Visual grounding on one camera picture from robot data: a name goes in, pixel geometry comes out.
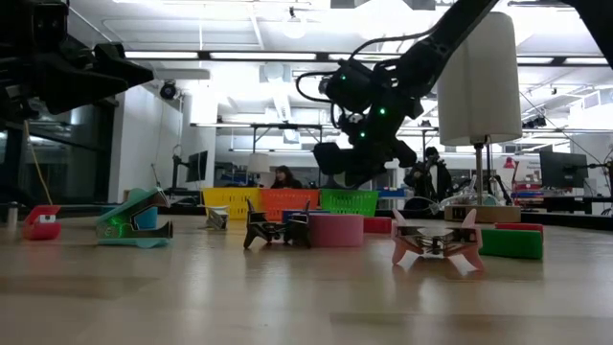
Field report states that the teal staple remover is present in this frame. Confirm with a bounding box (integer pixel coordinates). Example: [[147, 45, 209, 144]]
[[94, 186, 174, 249]]

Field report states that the yellow plastic basket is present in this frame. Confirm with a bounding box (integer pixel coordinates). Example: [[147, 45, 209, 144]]
[[200, 187, 262, 220]]

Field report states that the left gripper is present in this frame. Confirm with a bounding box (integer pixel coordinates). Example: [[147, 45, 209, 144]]
[[18, 0, 155, 121]]

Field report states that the stack of coloured boxes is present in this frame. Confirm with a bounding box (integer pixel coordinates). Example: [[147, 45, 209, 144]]
[[510, 179, 546, 208]]

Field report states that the black office desk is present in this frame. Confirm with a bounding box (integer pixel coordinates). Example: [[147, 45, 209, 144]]
[[543, 195, 613, 215]]

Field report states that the black monitor on stand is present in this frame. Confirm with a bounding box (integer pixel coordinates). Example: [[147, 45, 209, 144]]
[[170, 149, 210, 192]]

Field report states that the green plastic basket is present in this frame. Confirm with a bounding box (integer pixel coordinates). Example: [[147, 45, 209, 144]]
[[319, 189, 379, 218]]

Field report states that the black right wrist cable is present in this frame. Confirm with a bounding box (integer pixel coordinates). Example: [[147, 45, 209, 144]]
[[294, 70, 337, 104]]

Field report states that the small white shade lamp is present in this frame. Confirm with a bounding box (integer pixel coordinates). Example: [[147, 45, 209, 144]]
[[246, 152, 272, 188]]

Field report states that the table lamp white shade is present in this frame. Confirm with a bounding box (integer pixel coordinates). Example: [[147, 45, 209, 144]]
[[436, 11, 523, 224]]

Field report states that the round pendant ceiling light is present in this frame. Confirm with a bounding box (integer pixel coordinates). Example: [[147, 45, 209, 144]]
[[281, 7, 308, 40]]

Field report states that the black computer monitor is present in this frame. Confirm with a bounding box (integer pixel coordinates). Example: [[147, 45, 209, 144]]
[[539, 150, 589, 190]]

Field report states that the green mini stapler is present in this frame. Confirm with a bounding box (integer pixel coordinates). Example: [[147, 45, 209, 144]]
[[478, 228, 545, 261]]

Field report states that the orange plastic basket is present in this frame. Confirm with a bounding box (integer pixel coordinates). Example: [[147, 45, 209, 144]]
[[259, 188, 321, 222]]

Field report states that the pink staple remover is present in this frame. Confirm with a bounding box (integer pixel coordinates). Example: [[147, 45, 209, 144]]
[[391, 207, 485, 272]]

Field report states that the black staple remover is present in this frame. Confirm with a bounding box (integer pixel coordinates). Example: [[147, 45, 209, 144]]
[[242, 198, 313, 250]]

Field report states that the black metal rack frame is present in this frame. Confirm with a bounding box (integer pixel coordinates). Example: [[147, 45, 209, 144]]
[[190, 122, 440, 191]]

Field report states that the person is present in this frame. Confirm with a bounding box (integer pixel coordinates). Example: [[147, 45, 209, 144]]
[[270, 165, 304, 190], [403, 146, 454, 205]]

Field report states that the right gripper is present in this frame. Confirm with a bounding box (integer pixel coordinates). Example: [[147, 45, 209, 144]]
[[313, 138, 419, 189]]

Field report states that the clear plastic bag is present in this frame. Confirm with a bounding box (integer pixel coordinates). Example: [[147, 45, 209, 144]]
[[427, 189, 480, 216]]

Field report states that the yellow extension cord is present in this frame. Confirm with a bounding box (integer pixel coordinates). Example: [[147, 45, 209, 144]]
[[22, 119, 55, 207]]

